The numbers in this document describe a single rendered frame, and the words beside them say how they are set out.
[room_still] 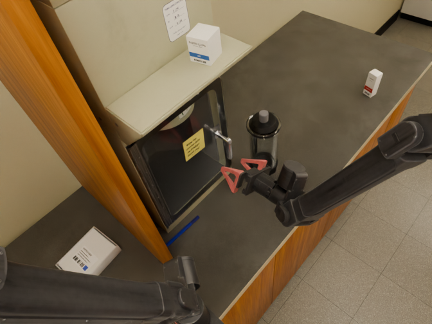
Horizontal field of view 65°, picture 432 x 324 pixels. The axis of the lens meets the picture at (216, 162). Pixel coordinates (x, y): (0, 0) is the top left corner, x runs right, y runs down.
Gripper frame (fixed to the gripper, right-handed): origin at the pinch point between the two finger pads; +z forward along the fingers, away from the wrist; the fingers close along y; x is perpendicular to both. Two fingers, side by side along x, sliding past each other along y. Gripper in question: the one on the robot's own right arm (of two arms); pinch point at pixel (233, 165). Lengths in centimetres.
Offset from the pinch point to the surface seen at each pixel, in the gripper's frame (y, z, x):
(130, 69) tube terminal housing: 33.2, 9.7, -26.7
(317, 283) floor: -81, -27, 86
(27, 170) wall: 34, 54, 22
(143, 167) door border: 26.7, 8.9, -2.3
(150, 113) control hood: 34.6, 0.9, -21.4
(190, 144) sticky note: 10.8, 8.8, -4.9
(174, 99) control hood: 29.9, -0.1, -24.1
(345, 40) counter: -97, 17, -33
